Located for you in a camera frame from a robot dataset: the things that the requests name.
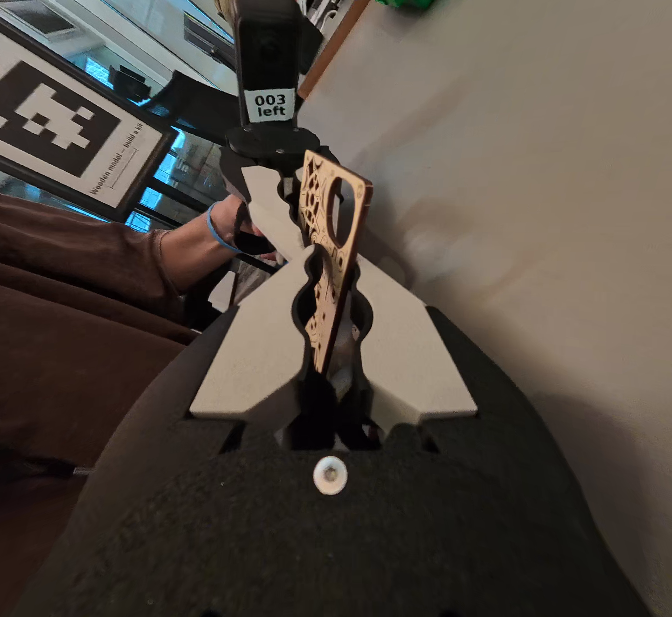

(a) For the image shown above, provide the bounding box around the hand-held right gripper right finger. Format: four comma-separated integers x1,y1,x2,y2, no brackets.
351,256,478,434

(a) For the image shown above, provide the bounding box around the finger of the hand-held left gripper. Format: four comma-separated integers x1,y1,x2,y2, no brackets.
240,164,310,262

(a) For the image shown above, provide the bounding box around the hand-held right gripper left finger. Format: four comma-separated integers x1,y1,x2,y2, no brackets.
189,244,326,445

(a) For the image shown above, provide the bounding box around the laser-cut wooden parts sheet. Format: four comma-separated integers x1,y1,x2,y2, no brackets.
296,150,375,373

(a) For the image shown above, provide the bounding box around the person's left forearm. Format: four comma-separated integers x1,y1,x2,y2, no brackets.
160,215,218,294

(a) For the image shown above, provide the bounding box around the person's left hand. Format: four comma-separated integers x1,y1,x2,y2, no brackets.
209,194,288,264

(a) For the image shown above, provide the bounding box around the blue wristband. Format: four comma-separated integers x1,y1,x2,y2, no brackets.
206,201,239,252

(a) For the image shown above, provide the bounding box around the framed black-white marker sign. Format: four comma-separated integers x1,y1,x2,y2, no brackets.
0,23,180,222

